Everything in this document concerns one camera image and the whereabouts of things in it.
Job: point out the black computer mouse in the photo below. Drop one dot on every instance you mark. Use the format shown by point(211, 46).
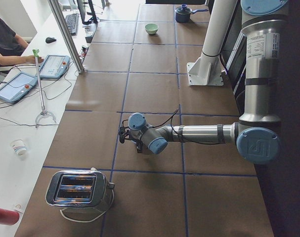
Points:
point(50, 40)

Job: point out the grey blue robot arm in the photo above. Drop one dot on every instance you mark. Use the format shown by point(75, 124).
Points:
point(255, 133)

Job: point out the black monitor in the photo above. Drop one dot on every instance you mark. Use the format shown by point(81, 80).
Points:
point(87, 12)

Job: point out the black keyboard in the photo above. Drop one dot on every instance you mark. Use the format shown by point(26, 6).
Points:
point(72, 23)

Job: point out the teach pendant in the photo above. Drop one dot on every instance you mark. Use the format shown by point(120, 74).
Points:
point(15, 89)
point(54, 66)

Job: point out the metal grabber reacher tool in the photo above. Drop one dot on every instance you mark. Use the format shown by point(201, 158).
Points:
point(44, 113)

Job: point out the white pedestal column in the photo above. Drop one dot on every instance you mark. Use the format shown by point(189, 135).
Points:
point(220, 19)

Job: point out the aluminium frame post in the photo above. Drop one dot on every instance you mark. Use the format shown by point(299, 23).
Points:
point(58, 15)

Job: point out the near teach pendant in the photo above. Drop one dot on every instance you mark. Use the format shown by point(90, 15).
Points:
point(15, 89)

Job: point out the green bowl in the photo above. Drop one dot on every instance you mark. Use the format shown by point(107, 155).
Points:
point(151, 28)

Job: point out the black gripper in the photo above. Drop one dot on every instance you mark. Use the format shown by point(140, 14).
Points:
point(139, 143)

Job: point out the seated person black shirt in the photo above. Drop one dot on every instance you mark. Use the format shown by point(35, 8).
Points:
point(12, 47)

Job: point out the far teach pendant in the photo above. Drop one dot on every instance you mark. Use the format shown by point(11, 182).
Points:
point(54, 66)

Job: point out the chrome toaster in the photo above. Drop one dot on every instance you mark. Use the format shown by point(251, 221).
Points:
point(81, 191)

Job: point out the red cylinder bottle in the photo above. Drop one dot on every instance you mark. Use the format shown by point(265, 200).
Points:
point(8, 217)

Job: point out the blue saucepan with lid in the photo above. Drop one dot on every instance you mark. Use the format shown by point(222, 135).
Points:
point(183, 13)

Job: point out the paper cup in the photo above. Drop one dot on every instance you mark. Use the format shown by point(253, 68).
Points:
point(19, 147)

